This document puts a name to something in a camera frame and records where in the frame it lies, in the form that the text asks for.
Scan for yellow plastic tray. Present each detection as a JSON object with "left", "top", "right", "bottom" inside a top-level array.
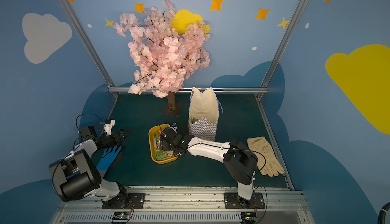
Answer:
[{"left": 148, "top": 123, "right": 178, "bottom": 165}]

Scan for blue checkered pretzel paper bag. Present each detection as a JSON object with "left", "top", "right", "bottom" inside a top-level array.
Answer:
[{"left": 188, "top": 87, "right": 223, "bottom": 141}]

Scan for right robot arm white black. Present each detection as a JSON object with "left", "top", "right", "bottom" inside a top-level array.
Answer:
[{"left": 160, "top": 127, "right": 258, "bottom": 201}]

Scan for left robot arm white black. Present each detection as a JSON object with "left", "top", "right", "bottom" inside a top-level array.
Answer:
[{"left": 49, "top": 126, "right": 132, "bottom": 209}]

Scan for blue black work glove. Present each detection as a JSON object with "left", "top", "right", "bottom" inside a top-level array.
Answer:
[{"left": 96, "top": 145, "right": 122, "bottom": 179}]

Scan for left circuit board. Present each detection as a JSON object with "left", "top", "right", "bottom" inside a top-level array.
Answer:
[{"left": 112, "top": 212, "right": 131, "bottom": 222}]

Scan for circuit board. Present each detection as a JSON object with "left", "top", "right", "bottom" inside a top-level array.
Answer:
[
  {"left": 112, "top": 212, "right": 131, "bottom": 222},
  {"left": 240, "top": 212, "right": 257, "bottom": 224}
]

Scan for pink cherry blossom tree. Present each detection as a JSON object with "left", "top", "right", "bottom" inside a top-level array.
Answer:
[{"left": 112, "top": 0, "right": 210, "bottom": 114}]

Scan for beige glove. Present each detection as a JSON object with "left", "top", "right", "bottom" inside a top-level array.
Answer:
[{"left": 247, "top": 137, "right": 285, "bottom": 177}]

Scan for right circuit board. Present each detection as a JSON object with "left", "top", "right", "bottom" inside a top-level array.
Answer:
[{"left": 240, "top": 212, "right": 257, "bottom": 224}]

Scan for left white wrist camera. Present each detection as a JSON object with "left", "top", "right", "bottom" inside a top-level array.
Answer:
[{"left": 103, "top": 119, "right": 115, "bottom": 136}]

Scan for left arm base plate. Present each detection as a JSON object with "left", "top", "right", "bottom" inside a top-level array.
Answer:
[{"left": 102, "top": 193, "right": 146, "bottom": 209}]

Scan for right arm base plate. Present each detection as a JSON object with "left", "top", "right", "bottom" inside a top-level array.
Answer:
[{"left": 223, "top": 192, "right": 266, "bottom": 209}]

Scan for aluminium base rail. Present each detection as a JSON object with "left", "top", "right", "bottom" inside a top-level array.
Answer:
[{"left": 51, "top": 186, "right": 315, "bottom": 224}]

